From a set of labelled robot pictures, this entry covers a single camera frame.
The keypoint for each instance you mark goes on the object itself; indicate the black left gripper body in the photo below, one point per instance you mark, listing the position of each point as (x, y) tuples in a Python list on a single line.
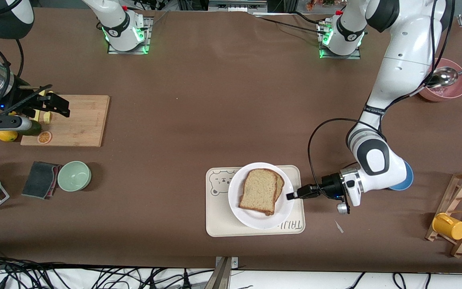
[(330, 185)]

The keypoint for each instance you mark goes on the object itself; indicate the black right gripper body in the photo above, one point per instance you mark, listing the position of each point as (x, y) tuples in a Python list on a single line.
[(21, 102)]

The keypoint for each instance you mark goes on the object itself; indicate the plain bread slice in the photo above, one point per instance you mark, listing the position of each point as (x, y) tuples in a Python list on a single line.
[(257, 190)]

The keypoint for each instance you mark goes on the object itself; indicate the white round plate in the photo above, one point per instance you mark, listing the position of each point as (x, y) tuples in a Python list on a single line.
[(255, 222)]

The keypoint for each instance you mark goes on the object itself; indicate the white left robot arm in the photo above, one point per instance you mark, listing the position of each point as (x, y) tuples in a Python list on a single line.
[(407, 60)]

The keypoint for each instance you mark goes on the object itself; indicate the yellow plastic fork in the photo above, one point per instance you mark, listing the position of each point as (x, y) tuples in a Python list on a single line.
[(47, 117)]

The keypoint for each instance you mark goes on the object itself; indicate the yellow plastic knife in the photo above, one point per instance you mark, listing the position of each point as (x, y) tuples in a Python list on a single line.
[(41, 92)]

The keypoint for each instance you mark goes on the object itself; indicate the green avocado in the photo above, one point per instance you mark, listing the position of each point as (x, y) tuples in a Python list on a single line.
[(35, 129)]

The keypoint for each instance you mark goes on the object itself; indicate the wooden cutting board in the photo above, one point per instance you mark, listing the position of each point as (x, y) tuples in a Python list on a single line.
[(86, 120)]

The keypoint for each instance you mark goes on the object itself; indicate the yellow lemon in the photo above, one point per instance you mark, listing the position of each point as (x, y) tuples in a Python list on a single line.
[(5, 136)]

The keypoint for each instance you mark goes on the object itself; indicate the orange slice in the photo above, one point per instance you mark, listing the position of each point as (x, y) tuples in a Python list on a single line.
[(44, 137)]

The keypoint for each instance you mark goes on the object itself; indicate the small white paper scrap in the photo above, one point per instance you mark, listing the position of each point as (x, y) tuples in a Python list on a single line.
[(339, 227)]

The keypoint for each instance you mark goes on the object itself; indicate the pink cloth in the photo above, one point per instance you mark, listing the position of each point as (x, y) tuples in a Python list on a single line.
[(57, 172)]

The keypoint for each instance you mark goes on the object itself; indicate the pale green bowl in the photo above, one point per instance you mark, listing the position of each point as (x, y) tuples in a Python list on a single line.
[(74, 176)]

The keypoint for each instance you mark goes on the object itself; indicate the dark grey cloth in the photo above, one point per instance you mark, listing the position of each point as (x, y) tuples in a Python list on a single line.
[(38, 180)]

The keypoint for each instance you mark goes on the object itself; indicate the blue bowl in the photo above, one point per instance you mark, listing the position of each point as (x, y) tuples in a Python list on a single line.
[(406, 181)]

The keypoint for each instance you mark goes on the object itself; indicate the cream tray with bear print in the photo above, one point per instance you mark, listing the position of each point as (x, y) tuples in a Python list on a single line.
[(215, 220)]

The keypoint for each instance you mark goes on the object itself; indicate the yellow mug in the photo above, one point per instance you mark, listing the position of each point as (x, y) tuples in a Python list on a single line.
[(449, 226)]

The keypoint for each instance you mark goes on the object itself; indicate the wooden mug rack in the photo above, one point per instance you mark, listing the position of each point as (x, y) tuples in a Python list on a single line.
[(461, 192)]

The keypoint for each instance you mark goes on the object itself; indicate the pink bowl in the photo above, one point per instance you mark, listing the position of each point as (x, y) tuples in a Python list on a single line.
[(455, 94)]

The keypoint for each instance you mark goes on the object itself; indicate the metal spoon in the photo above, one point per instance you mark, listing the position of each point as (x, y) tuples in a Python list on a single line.
[(443, 77)]

